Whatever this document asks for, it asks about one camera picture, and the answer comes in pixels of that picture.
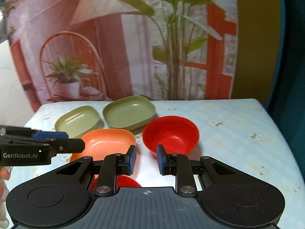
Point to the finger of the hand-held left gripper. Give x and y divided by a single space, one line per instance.
71 145
50 135

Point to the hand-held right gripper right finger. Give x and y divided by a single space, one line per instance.
159 160

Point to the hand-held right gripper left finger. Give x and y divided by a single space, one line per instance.
132 159

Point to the red bowl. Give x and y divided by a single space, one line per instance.
171 131
126 181

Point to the olive green plate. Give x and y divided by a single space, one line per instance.
128 114
78 120

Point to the orange plate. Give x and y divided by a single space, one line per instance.
107 140

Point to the person's left hand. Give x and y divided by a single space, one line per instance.
3 174

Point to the floral checked tablecloth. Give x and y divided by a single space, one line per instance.
238 136

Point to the printed plant backdrop cloth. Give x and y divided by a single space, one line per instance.
119 52

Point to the teal curtain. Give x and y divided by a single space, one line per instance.
293 52

